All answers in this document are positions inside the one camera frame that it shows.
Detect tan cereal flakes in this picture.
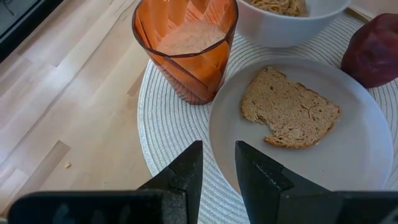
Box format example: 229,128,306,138
244,0,308,18

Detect white round plate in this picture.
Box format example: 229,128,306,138
208,56,394,195

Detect white ceramic bowl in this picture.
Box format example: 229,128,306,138
235,0,352,49

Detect orange glass tumbler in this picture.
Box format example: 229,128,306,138
132,0,239,106

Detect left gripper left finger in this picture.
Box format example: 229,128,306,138
7,140,203,224

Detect brown toast slice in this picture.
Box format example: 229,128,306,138
239,67,342,149

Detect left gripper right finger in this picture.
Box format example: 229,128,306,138
235,140,398,224

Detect white woven round placemat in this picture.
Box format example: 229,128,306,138
137,12,398,224

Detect red apple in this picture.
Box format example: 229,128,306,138
340,12,398,90

